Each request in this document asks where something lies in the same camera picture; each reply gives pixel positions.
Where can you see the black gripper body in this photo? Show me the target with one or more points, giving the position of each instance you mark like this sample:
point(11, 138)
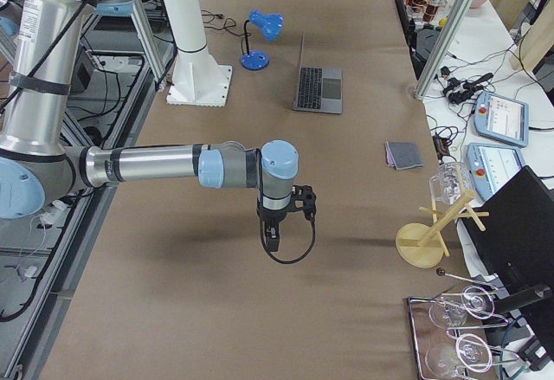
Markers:
point(272, 216)

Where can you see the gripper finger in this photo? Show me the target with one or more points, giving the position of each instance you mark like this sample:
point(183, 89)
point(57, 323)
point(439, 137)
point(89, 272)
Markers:
point(263, 233)
point(273, 239)

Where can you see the grey laptop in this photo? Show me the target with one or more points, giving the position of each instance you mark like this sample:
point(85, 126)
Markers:
point(318, 90)

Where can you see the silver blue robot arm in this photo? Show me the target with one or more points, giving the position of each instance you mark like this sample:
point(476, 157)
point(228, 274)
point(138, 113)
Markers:
point(36, 168)

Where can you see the grey folded cloth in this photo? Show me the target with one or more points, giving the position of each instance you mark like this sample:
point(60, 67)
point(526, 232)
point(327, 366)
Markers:
point(403, 155)

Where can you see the wooden mug tree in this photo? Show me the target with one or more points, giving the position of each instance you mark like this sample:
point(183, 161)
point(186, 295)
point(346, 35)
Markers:
point(422, 246)

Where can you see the clear glass mug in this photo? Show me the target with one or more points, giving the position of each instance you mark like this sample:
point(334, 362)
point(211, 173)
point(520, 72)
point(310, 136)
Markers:
point(451, 181)

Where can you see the metal glass rack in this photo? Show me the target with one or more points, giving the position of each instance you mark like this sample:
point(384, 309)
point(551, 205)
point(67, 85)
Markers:
point(425, 334)

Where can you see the upper wine glass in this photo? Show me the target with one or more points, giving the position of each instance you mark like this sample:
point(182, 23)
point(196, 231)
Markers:
point(451, 310)

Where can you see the wine glass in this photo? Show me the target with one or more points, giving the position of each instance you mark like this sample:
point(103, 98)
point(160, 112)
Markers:
point(451, 310)
point(452, 360)

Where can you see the lower wine glass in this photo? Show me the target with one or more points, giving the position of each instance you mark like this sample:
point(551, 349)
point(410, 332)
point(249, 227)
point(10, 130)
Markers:
point(452, 360)

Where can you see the lower teach pendant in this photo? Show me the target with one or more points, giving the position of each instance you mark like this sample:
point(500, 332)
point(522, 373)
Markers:
point(492, 166)

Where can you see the teach pendant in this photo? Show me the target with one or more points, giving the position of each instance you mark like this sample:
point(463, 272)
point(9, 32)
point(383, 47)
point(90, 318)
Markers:
point(492, 166)
point(503, 119)

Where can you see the upper teach pendant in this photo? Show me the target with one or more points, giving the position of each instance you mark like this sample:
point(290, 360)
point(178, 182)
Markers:
point(503, 119)

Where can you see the black monitor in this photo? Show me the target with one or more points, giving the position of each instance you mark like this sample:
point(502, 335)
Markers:
point(517, 243)

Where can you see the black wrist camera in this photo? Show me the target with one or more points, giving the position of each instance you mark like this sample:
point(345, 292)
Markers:
point(304, 199)

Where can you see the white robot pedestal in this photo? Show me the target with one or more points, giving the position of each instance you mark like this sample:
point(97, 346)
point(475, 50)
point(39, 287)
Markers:
point(197, 79)

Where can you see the aluminium frame post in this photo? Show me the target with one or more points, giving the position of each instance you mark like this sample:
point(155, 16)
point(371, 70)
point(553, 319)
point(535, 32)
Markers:
point(441, 47)

